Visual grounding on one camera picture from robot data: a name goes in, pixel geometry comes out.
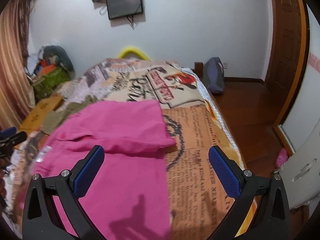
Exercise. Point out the green bag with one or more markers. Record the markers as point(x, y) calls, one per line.
point(44, 87)

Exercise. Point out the newspaper print bed cover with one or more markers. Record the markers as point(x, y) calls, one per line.
point(197, 200)

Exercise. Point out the pink striped curtain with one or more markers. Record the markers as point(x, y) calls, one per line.
point(17, 94)

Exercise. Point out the grey stuffed pillow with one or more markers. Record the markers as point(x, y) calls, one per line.
point(58, 57)

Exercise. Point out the yellow headboard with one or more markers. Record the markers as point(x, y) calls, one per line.
point(131, 50)

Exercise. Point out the white plastic chair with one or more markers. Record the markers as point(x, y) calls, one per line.
point(300, 174)

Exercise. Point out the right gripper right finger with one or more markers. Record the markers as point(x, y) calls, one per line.
point(272, 217)

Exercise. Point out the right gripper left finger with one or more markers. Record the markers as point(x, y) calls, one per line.
point(41, 219)

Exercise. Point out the dark blue backpack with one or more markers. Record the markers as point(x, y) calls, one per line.
point(213, 75)

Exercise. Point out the brown wooden door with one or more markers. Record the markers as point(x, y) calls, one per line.
point(289, 53)

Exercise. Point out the dark monitor under television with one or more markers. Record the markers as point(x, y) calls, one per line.
point(123, 8)

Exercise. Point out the pink slipper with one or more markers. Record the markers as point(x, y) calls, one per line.
point(281, 158)

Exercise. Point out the olive green shorts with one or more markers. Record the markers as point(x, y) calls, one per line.
point(55, 118)

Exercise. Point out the pink pants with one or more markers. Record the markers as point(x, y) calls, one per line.
point(128, 199)

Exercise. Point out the brown cardboard box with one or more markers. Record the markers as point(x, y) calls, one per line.
point(35, 118)

